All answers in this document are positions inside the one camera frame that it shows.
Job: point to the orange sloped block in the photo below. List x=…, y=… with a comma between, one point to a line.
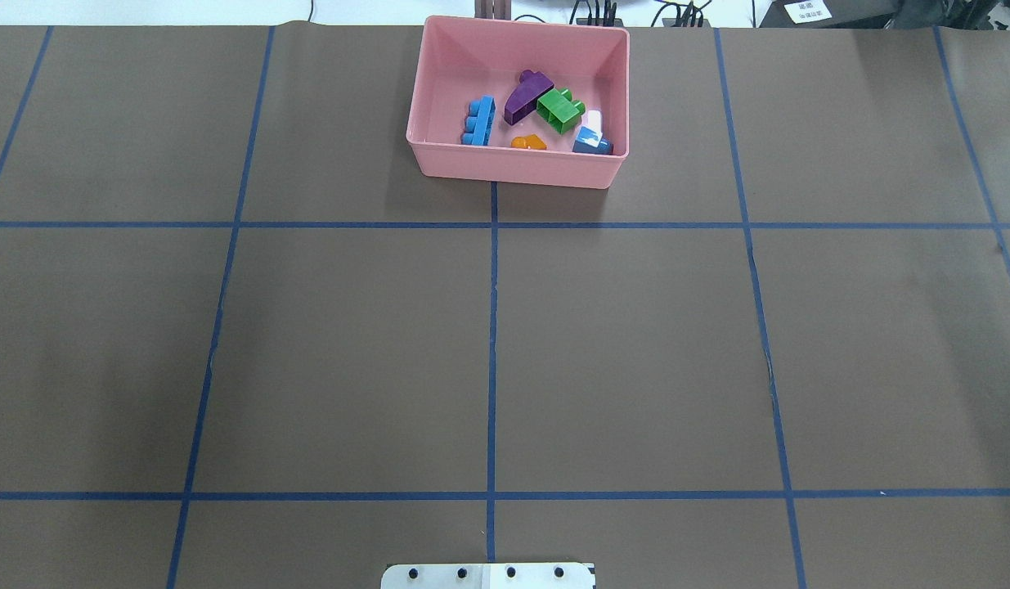
x=528, y=142

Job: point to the long blue block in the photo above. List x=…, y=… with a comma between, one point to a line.
x=479, y=122

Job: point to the small blue block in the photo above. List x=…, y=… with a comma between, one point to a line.
x=590, y=138

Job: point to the green block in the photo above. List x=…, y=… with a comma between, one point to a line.
x=560, y=109

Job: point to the purple sloped block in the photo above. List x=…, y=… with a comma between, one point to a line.
x=522, y=101

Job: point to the pink plastic box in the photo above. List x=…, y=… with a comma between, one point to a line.
x=463, y=58

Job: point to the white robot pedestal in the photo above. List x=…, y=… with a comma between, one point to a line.
x=491, y=575

